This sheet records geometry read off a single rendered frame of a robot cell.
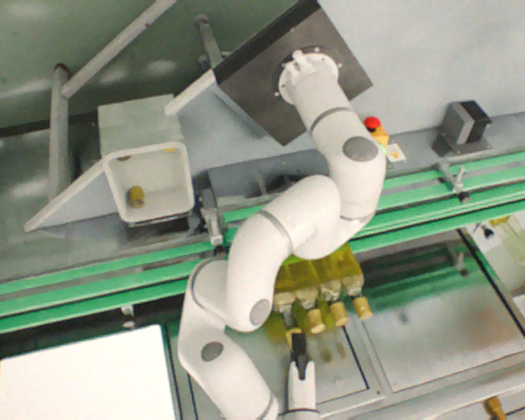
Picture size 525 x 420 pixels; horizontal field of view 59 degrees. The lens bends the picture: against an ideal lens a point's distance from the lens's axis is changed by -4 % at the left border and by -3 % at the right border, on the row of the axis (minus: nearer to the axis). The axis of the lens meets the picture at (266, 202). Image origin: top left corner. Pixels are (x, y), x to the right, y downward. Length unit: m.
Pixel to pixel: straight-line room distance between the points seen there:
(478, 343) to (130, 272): 0.91
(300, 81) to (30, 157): 1.14
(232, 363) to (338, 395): 0.51
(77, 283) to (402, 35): 0.93
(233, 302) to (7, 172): 1.27
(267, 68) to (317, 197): 0.33
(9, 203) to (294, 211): 1.17
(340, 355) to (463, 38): 0.82
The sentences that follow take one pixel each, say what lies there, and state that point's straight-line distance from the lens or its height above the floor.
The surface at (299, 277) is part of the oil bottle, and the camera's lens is 1.16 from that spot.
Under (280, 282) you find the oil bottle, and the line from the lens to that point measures 1.15.
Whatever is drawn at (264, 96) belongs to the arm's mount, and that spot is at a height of 0.81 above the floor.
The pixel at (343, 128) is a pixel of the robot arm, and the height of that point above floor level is 1.02.
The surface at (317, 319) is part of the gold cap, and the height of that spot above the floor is 1.15.
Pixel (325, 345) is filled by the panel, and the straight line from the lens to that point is 1.25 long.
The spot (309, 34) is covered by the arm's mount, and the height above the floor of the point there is 0.81.
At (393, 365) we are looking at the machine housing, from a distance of 1.30.
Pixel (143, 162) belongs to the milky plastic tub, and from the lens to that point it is 1.13.
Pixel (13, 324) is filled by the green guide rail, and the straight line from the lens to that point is 1.30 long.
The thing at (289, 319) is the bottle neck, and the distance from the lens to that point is 1.12.
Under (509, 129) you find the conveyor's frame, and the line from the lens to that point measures 1.49.
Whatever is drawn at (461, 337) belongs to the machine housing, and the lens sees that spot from 1.39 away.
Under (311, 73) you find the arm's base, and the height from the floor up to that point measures 0.86.
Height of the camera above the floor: 1.59
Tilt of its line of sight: 38 degrees down
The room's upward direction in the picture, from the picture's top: 160 degrees clockwise
